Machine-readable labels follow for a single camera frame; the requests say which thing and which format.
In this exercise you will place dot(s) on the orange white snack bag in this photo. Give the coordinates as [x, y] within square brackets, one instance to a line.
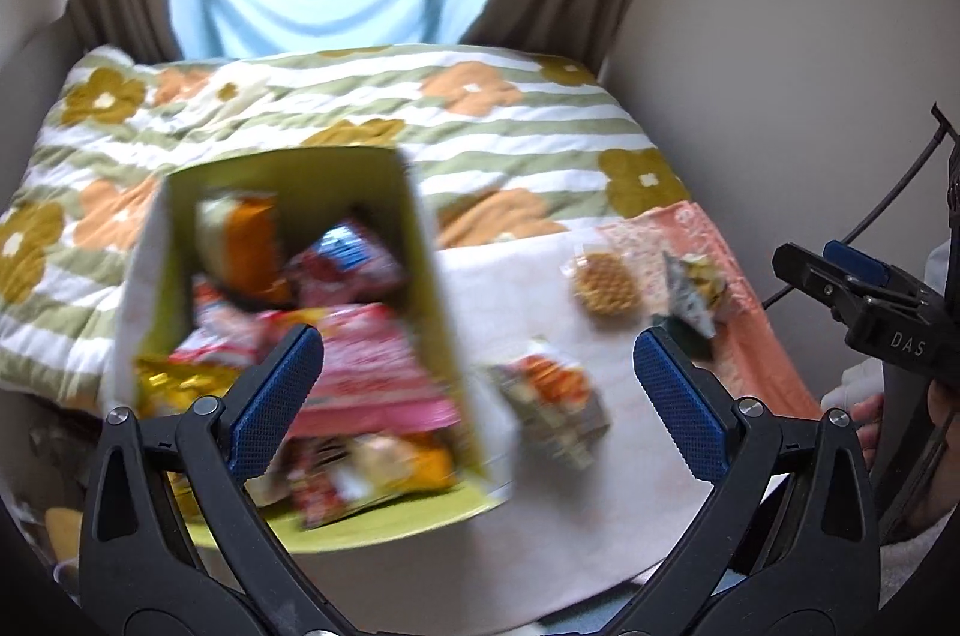
[238, 241]

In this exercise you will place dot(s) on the person's right hand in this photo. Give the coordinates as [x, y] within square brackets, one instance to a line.
[867, 416]

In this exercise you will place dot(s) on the floral green striped quilt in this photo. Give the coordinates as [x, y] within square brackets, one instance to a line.
[503, 144]

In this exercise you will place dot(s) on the green white cardboard box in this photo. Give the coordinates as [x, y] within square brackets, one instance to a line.
[315, 187]

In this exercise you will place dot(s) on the cream chips snack bag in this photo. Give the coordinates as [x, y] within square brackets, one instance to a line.
[333, 478]

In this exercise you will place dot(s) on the pink red snack bag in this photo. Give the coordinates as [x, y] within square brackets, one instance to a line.
[372, 380]

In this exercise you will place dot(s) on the red white snack bag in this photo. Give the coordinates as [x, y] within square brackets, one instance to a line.
[223, 334]

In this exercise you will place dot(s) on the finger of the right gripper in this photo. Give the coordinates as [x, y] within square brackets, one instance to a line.
[865, 278]
[808, 272]

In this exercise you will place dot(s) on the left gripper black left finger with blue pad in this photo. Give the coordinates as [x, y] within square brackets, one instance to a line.
[172, 543]

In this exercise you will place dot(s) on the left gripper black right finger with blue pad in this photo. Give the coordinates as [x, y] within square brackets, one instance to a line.
[785, 543]

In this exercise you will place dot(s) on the orange floral towel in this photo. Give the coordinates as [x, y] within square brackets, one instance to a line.
[745, 355]

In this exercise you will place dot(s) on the orange fries snack bag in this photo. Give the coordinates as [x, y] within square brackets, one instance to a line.
[554, 399]

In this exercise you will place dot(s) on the red blue snack bag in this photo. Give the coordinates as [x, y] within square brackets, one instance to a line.
[348, 264]

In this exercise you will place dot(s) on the dark green snack packet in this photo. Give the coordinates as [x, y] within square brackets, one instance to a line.
[697, 304]

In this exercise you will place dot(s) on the waffle snack packet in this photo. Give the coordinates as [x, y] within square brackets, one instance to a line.
[603, 281]

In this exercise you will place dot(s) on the gold snack bag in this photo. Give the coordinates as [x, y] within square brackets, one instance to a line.
[169, 385]

